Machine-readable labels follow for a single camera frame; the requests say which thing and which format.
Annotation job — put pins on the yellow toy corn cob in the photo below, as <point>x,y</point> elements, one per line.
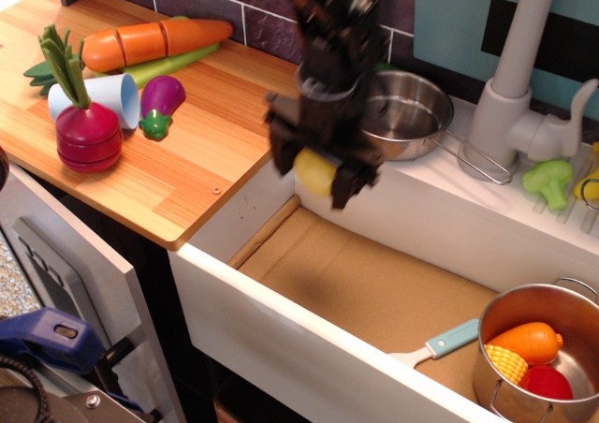
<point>510,365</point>

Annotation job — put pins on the red toy tomato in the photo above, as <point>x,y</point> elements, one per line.
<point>545,381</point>

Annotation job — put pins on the grey toy faucet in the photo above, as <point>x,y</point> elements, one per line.
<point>503,125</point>

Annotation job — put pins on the large wooden toy carrot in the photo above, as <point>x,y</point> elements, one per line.
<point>131,45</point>

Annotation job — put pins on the light green toy celery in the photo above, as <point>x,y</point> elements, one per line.
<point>144,72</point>

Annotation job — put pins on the teal handled white spatula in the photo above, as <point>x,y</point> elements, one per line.
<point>441,344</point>

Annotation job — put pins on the green toy cucumber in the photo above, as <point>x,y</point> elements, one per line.
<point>386,67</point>

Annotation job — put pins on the yellow toy pepper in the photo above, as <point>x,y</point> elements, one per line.
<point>587,189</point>

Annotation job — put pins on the light blue cup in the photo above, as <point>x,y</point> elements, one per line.
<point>117,92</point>

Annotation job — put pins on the grey oven door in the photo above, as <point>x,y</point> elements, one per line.
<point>72,269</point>

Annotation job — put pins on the teal board black rectangle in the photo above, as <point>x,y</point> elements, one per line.
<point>467,37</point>

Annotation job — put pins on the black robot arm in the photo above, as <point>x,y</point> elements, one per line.
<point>342,45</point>

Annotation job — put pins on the red wooden toy radish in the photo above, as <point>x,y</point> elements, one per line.
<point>88,135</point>

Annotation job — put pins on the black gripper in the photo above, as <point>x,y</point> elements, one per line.
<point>328,123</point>

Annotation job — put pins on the orange plastic toy carrot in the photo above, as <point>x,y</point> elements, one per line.
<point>536,342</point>

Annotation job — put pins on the yellow toy potato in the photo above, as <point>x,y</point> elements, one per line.
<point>315,171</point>

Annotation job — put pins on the steel pot with handles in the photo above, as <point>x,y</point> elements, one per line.
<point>572,315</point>

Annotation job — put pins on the green toy broccoli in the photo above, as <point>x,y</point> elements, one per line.
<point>549,179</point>

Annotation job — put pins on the blue clamp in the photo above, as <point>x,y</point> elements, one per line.
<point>54,337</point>

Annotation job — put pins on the white toy sink basin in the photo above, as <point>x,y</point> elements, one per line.
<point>498,236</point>

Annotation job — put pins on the cardboard sink liner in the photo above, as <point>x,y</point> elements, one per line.
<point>388,299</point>

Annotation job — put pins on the purple toy eggplant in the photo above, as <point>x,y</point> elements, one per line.
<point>160,98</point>

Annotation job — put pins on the dark green felt leaf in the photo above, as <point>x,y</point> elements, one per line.
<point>43,76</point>

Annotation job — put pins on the steel saucepan with handle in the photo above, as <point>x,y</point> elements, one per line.
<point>408,116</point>

